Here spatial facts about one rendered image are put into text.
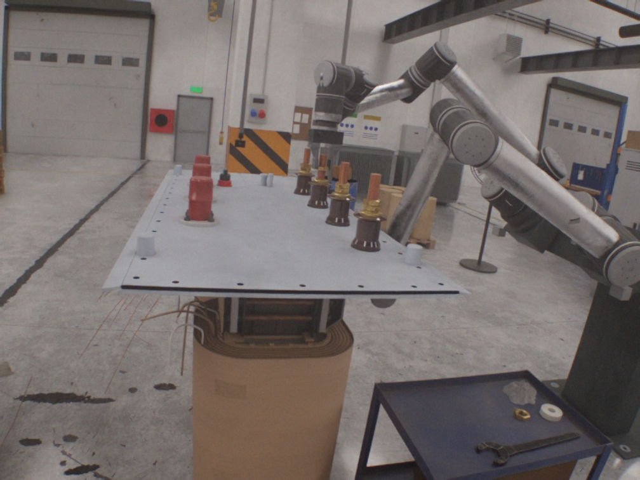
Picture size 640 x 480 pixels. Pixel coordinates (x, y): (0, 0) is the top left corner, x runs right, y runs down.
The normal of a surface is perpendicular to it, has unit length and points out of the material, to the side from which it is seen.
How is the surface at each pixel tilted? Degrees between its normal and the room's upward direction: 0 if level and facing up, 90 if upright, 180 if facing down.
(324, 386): 90
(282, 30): 90
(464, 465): 0
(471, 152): 106
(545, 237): 90
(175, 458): 0
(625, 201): 90
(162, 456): 0
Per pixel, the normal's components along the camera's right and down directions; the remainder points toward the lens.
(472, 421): 0.11, -0.96
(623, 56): -0.97, -0.05
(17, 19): 0.22, 0.26
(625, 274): -0.04, 0.49
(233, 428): -0.02, 0.24
